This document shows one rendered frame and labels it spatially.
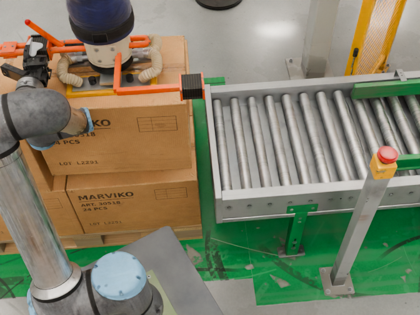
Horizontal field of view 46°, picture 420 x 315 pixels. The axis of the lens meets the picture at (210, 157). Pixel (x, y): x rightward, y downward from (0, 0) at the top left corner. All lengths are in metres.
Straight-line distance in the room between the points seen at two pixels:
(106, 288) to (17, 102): 0.59
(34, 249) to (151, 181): 0.98
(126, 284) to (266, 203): 0.92
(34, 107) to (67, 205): 1.26
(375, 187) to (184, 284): 0.77
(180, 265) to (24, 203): 0.70
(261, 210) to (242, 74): 1.48
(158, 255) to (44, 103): 0.82
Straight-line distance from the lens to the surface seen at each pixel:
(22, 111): 1.23
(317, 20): 3.20
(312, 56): 3.38
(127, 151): 2.07
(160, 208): 2.46
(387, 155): 1.80
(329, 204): 2.31
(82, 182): 2.35
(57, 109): 1.27
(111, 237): 2.78
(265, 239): 2.73
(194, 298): 1.78
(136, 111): 1.89
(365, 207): 2.03
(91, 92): 1.93
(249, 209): 2.24
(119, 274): 1.52
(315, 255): 2.72
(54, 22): 4.21
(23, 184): 1.33
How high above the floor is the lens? 2.40
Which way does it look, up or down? 52 degrees down
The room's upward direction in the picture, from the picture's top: 3 degrees counter-clockwise
